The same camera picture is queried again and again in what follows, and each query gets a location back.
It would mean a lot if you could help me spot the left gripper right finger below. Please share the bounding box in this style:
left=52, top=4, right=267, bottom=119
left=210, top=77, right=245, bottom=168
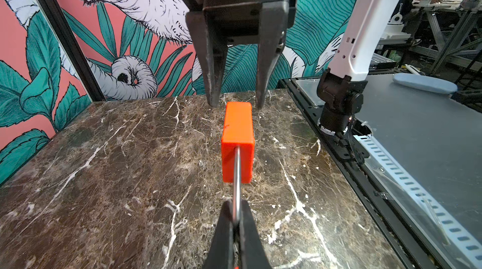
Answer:
left=238, top=200, right=272, bottom=269

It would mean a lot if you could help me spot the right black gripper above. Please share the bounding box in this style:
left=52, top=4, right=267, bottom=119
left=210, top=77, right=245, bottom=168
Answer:
left=183, top=0, right=297, bottom=110

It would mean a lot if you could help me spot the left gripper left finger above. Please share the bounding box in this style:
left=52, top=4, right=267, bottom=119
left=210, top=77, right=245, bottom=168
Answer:
left=202, top=201, right=235, bottom=269

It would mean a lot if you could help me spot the red padlock shackle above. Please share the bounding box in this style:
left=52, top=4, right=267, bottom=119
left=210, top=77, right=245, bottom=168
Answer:
left=221, top=102, right=255, bottom=225

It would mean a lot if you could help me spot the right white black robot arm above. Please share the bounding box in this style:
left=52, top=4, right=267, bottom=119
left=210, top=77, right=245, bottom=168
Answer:
left=183, top=0, right=397, bottom=136

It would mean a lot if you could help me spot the light blue oval pad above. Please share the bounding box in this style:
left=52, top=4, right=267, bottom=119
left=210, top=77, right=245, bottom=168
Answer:
left=393, top=73, right=458, bottom=95

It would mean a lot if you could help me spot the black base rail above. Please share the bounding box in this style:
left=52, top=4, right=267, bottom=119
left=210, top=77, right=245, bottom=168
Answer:
left=277, top=79, right=449, bottom=268

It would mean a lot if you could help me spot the right black frame post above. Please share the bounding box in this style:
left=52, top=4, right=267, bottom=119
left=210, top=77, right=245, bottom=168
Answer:
left=37, top=0, right=106, bottom=101

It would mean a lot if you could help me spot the background metal workbench frame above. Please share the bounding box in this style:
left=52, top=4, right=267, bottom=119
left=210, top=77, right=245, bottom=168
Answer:
left=376, top=0, right=482, bottom=93

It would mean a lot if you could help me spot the white slotted cable duct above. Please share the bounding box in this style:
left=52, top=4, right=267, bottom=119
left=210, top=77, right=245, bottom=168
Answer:
left=354, top=135, right=481, bottom=268

